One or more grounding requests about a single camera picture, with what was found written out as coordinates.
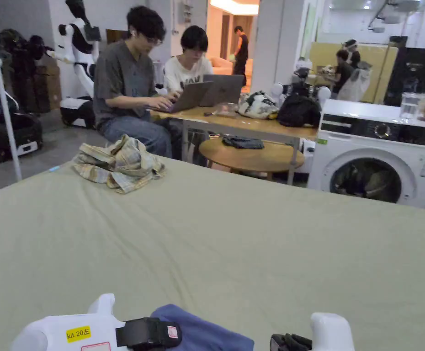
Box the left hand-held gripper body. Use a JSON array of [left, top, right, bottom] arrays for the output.
[[9, 293, 183, 351]]

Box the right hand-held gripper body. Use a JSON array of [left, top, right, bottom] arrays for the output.
[[270, 312, 356, 351]]

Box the blue garment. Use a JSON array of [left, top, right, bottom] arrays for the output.
[[150, 304, 255, 351]]

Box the bed with pale green sheet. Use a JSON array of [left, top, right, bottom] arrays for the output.
[[0, 153, 425, 351]]

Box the plaid beige shirt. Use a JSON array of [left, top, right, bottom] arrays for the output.
[[71, 134, 166, 194]]

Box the white washing machine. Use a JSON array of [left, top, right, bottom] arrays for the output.
[[307, 92, 425, 213]]

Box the round low wooden table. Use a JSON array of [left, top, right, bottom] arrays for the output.
[[199, 135, 306, 181]]

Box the wooden table with laptops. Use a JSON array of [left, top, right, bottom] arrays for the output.
[[148, 74, 323, 186]]

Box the white pole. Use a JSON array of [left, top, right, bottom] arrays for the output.
[[0, 0, 23, 182]]

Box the brown carton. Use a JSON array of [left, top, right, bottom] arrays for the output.
[[33, 64, 63, 112]]

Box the small white and black robot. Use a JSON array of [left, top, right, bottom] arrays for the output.
[[271, 67, 332, 107]]

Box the group of people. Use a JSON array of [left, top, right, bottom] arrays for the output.
[[330, 39, 362, 100]]

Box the white humanoid robot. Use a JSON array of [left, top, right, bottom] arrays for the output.
[[46, 0, 102, 129]]

